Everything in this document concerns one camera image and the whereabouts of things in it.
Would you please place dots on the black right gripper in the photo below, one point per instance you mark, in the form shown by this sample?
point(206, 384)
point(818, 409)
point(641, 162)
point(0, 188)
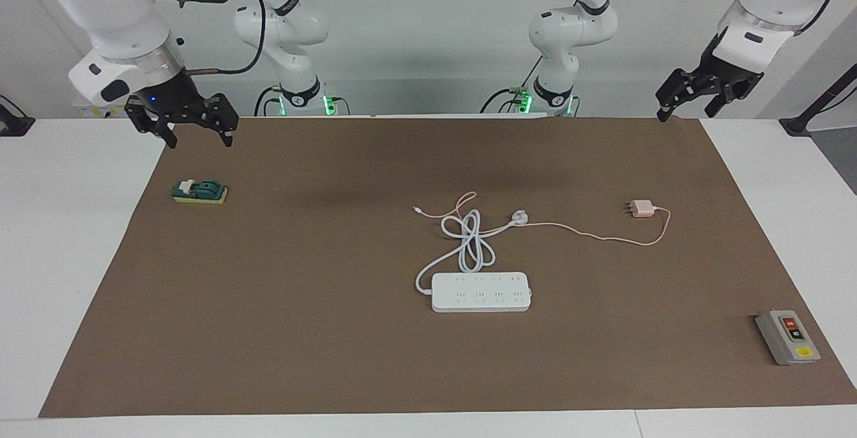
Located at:
point(174, 100)

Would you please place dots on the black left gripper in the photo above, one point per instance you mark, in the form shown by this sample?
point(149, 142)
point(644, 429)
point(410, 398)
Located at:
point(730, 66)

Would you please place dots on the pink charger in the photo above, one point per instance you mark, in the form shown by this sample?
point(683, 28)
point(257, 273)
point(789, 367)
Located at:
point(644, 209)

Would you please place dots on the white power strip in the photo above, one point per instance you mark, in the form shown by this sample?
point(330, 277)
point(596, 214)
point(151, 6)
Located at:
point(482, 293)

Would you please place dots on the brown table mat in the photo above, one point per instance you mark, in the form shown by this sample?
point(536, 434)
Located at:
point(268, 344)

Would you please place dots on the green knife switch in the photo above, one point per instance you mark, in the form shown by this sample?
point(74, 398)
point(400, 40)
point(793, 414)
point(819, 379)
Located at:
point(199, 191)

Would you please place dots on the white wall socket box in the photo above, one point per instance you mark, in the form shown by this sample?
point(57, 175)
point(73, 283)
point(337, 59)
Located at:
point(100, 111)

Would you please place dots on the black clamp mount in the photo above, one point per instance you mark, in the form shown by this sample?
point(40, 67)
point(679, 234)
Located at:
point(813, 106)
point(13, 123)

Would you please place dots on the grey on-off switch box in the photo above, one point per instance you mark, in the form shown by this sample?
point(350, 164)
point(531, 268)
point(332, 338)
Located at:
point(789, 337)

